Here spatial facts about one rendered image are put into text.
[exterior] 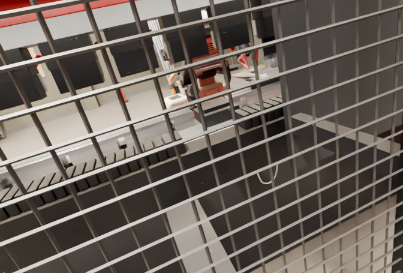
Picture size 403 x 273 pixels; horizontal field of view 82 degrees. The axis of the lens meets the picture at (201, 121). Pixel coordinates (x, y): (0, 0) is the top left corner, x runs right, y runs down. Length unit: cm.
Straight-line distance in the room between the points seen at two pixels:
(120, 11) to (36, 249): 69
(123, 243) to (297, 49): 98
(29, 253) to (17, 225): 7
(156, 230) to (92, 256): 27
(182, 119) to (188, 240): 55
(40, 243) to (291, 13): 68
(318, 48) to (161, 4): 56
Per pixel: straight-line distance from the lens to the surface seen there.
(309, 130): 50
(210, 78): 171
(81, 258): 118
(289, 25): 51
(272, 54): 112
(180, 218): 56
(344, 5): 60
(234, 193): 115
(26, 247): 64
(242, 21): 100
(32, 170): 102
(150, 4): 90
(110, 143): 94
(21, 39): 92
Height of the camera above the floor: 124
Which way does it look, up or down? 20 degrees down
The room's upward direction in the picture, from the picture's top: 14 degrees counter-clockwise
